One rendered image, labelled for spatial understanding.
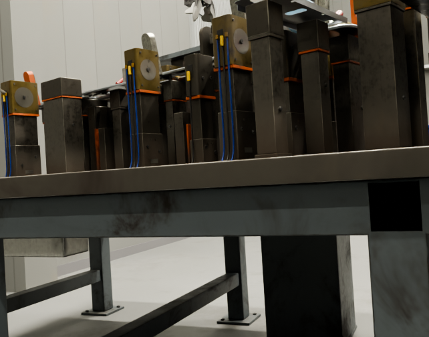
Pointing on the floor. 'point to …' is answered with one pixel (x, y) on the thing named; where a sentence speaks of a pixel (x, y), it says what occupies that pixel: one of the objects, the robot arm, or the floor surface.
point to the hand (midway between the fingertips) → (206, 25)
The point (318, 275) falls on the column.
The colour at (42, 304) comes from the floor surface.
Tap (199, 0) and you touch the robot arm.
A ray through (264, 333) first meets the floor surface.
